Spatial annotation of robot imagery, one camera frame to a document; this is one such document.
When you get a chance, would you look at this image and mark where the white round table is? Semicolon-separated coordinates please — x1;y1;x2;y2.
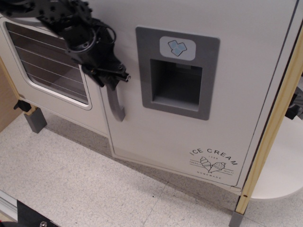
251;116;303;201

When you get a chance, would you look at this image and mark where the white toy fridge door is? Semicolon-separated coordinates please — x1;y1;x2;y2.
90;0;303;191

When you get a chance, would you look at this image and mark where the left wooden side panel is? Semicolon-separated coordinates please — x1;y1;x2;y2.
0;59;22;131

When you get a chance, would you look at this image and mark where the grey oven door handle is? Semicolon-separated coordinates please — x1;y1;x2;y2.
8;17;44;27

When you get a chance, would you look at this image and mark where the black clamp right edge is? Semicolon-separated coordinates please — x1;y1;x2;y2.
285;87;303;120

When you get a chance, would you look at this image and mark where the black clamp knob left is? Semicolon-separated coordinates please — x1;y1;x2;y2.
13;100;31;112

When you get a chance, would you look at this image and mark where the white toy oven door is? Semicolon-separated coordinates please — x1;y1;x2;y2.
0;17;109;137

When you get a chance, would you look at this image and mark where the grey right foot cap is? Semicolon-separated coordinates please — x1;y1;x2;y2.
229;211;244;227

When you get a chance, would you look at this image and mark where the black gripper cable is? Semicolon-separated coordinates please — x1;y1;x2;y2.
94;20;117;45

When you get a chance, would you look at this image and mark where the grey ice dispenser panel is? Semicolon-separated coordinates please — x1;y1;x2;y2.
136;26;220;121

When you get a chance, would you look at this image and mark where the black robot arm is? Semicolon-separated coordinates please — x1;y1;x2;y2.
0;0;130;90

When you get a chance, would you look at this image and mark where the aluminium rail bottom left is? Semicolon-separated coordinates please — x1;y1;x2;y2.
0;190;18;222

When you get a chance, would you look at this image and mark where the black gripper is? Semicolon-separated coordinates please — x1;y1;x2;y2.
66;28;131;90

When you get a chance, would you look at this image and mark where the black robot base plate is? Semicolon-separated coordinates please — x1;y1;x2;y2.
0;200;59;227

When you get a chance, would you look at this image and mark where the grey fridge door handle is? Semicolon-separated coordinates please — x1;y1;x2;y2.
107;86;125;122

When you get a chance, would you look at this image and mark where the right wooden cabinet post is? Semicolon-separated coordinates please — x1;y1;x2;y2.
235;29;303;215

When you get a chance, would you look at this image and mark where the grey foot cap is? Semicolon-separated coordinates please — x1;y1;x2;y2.
229;211;244;227
24;108;47;133

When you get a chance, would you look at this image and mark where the grey left foot cap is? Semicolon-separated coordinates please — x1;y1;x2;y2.
24;108;47;133

